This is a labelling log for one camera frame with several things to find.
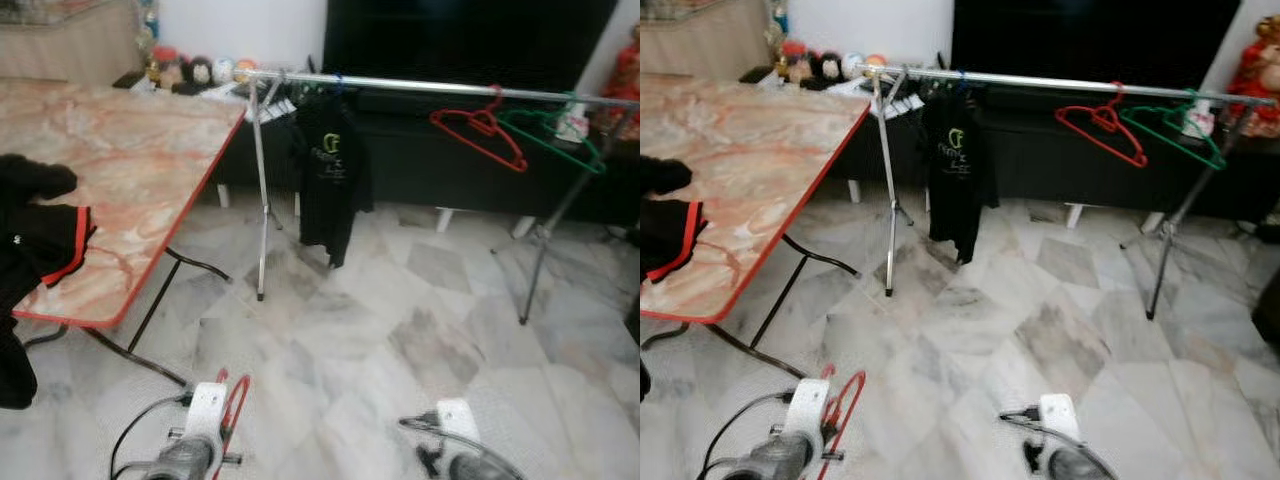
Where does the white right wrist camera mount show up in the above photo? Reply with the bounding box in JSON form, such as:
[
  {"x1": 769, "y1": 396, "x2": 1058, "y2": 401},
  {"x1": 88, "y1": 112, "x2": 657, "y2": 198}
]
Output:
[
  {"x1": 1038, "y1": 393, "x2": 1081, "y2": 446},
  {"x1": 436, "y1": 398, "x2": 484, "y2": 449}
]

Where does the black TV cabinet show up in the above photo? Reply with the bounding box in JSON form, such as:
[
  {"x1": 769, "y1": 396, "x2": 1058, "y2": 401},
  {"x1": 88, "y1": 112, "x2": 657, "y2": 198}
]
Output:
[
  {"x1": 840, "y1": 82, "x2": 1280, "y2": 223},
  {"x1": 205, "y1": 85, "x2": 641, "y2": 229}
]

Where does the red lid jar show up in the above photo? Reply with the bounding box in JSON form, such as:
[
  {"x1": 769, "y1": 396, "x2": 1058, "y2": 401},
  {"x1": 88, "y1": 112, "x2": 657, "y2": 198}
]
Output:
[
  {"x1": 780, "y1": 40, "x2": 811, "y2": 83},
  {"x1": 152, "y1": 45, "x2": 184, "y2": 89}
]

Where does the red gold figurine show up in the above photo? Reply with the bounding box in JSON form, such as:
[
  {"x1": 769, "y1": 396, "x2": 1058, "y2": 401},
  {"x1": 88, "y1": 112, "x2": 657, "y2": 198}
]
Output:
[
  {"x1": 603, "y1": 22, "x2": 641, "y2": 139},
  {"x1": 1228, "y1": 15, "x2": 1280, "y2": 139}
]

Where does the black television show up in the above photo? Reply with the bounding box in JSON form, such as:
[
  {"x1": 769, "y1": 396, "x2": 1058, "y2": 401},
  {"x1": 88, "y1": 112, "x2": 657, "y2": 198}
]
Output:
[
  {"x1": 950, "y1": 0, "x2": 1243, "y2": 91},
  {"x1": 322, "y1": 0, "x2": 621, "y2": 93}
]

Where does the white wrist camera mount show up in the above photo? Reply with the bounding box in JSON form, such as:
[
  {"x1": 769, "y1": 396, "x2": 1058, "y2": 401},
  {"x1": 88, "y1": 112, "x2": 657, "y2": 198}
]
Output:
[
  {"x1": 785, "y1": 378, "x2": 833, "y2": 443},
  {"x1": 183, "y1": 381, "x2": 231, "y2": 443},
  {"x1": 436, "y1": 398, "x2": 484, "y2": 449},
  {"x1": 1038, "y1": 393, "x2": 1081, "y2": 446}
]

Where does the dark grey fabric sofa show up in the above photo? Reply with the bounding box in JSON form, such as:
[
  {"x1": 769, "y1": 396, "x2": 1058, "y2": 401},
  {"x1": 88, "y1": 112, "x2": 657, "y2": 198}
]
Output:
[{"x1": 1250, "y1": 293, "x2": 1280, "y2": 353}]

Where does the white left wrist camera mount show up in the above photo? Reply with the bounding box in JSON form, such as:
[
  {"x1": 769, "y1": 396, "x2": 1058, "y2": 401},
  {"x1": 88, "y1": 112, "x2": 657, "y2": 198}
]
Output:
[
  {"x1": 785, "y1": 378, "x2": 833, "y2": 443},
  {"x1": 183, "y1": 381, "x2": 231, "y2": 443}
]

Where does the black jacket with red trim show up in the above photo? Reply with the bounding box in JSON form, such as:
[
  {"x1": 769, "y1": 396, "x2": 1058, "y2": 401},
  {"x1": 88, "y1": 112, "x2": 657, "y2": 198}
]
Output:
[
  {"x1": 640, "y1": 157, "x2": 707, "y2": 401},
  {"x1": 0, "y1": 153, "x2": 98, "y2": 411}
]

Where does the green plastic clothes hanger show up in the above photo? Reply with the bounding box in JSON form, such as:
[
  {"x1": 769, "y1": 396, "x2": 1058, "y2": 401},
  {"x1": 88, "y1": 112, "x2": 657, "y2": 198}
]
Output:
[
  {"x1": 1119, "y1": 90, "x2": 1229, "y2": 173},
  {"x1": 496, "y1": 93, "x2": 609, "y2": 177}
]

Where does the silver metal clothes rack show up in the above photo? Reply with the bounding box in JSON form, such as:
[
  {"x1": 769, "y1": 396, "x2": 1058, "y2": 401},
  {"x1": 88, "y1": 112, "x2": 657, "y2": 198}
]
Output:
[
  {"x1": 860, "y1": 62, "x2": 1280, "y2": 321},
  {"x1": 235, "y1": 66, "x2": 641, "y2": 327}
]

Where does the small white bottle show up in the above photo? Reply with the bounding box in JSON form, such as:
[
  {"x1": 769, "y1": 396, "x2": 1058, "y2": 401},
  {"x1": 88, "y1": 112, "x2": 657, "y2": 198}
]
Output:
[
  {"x1": 555, "y1": 100, "x2": 591, "y2": 143},
  {"x1": 1182, "y1": 98, "x2": 1216, "y2": 139}
]

